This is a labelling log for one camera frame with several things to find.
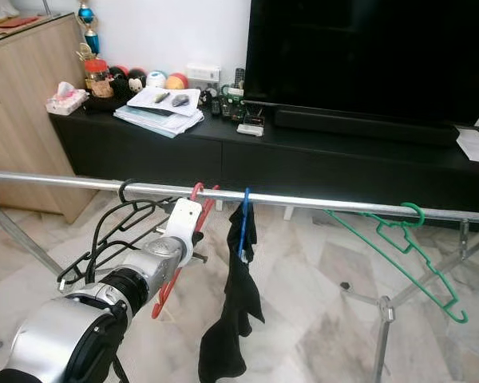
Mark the red clothes hanger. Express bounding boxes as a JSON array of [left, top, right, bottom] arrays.
[[152, 182, 220, 320]]

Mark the black clothes hanger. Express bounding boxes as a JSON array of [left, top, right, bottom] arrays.
[[57, 180, 184, 292]]

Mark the blue clothes hanger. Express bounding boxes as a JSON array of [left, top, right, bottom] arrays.
[[238, 188, 252, 260]]

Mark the green clothes hanger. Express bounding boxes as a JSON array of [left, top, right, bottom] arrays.
[[325, 202, 469, 324]]

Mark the light wooden sideboard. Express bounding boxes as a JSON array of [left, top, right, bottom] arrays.
[[0, 12, 93, 224]]

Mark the silver metal clothes rack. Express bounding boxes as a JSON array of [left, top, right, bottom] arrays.
[[0, 170, 479, 383]]

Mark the pink tissue pack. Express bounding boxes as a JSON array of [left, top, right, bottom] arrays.
[[46, 81, 90, 116]]

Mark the jar with red lid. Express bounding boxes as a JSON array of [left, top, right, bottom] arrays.
[[84, 57, 110, 98]]

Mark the small red tray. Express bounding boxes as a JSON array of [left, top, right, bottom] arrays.
[[10, 16, 45, 29]]

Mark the white porcelain figurine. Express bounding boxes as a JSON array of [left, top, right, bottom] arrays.
[[0, 0, 21, 23]]

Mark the black mouse plush toy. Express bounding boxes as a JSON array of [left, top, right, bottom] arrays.
[[109, 66, 152, 98]]

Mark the stack of white papers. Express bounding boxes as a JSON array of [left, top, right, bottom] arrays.
[[114, 85, 204, 138]]

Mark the gold trophy with blue ball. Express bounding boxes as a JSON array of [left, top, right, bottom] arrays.
[[76, 0, 102, 63]]

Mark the white blue plush ball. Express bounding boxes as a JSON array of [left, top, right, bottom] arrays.
[[146, 70, 168, 89]]

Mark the black TV console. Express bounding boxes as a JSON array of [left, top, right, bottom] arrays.
[[49, 102, 479, 220]]

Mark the orange plush ball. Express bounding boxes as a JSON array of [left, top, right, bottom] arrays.
[[165, 72, 190, 90]]

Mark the white power socket box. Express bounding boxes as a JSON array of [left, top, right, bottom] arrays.
[[186, 62, 222, 89]]

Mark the green white mug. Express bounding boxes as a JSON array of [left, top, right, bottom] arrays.
[[220, 84, 244, 103]]

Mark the small white box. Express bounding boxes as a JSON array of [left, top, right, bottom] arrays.
[[237, 123, 266, 136]]

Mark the black shirt with Fonemax print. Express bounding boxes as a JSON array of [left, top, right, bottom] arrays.
[[197, 201, 266, 383]]

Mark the black soundbar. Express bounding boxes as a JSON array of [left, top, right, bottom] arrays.
[[274, 108, 460, 147]]

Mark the black television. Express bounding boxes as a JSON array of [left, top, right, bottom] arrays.
[[243, 0, 479, 128]]

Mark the white paper sheet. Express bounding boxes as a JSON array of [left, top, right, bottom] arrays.
[[455, 126, 479, 164]]

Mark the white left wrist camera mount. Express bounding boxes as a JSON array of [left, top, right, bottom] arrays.
[[164, 197, 204, 256]]

